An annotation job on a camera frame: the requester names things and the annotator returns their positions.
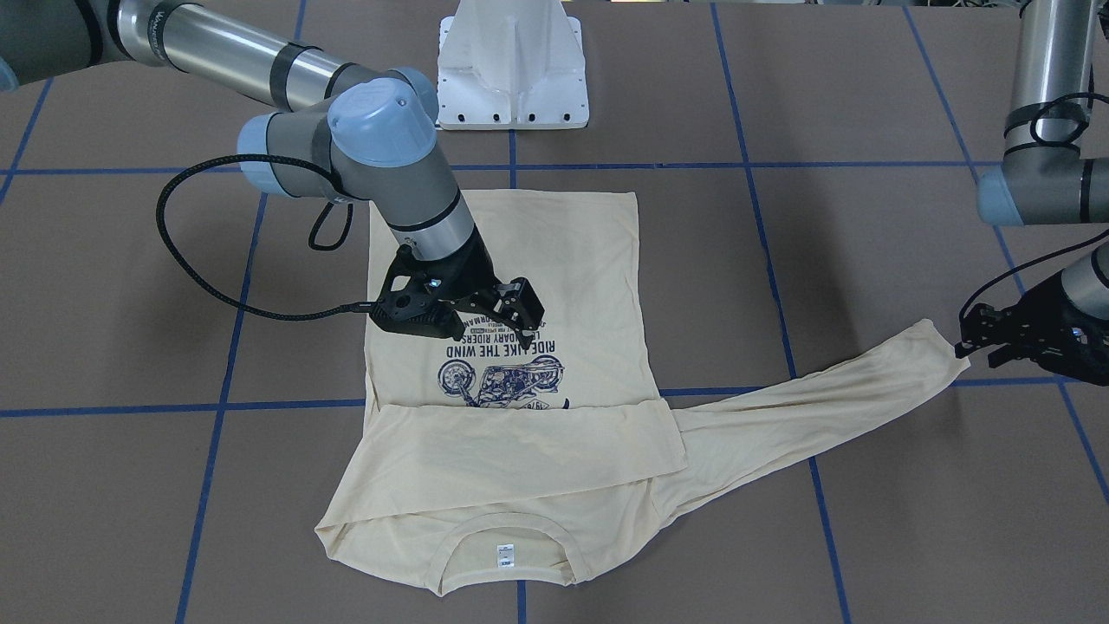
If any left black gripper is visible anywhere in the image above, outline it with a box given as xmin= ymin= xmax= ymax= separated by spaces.
xmin=954 ymin=277 xmax=1108 ymax=387

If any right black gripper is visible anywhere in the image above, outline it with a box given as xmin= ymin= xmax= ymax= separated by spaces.
xmin=373 ymin=234 xmax=545 ymax=342

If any cream long sleeve shirt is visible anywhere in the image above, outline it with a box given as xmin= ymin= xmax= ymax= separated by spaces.
xmin=315 ymin=190 xmax=969 ymax=596

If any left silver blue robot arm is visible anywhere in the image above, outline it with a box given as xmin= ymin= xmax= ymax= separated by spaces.
xmin=956 ymin=1 xmax=1108 ymax=387

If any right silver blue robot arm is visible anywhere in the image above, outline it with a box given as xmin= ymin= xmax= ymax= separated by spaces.
xmin=1 ymin=1 xmax=545 ymax=347

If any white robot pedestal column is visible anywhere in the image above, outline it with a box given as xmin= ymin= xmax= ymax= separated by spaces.
xmin=438 ymin=1 xmax=591 ymax=131

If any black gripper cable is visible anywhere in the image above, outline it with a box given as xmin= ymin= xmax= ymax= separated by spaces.
xmin=156 ymin=154 xmax=381 ymax=323

